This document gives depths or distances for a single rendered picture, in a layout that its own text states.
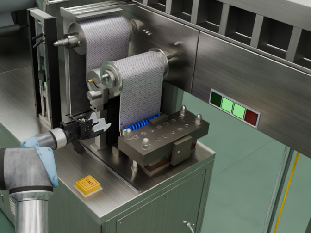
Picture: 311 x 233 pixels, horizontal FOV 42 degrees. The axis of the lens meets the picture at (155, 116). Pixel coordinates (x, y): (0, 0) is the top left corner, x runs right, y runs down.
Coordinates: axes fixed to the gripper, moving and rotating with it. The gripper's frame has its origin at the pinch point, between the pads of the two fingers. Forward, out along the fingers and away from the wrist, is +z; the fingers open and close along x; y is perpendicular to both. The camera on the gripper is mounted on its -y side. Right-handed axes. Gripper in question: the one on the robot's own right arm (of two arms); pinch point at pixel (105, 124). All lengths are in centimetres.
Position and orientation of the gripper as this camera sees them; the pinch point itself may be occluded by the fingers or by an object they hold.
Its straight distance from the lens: 167.0
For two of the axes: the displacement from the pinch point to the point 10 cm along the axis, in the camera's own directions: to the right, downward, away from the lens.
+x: -6.8, -4.1, 6.1
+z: 7.3, -3.1, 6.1
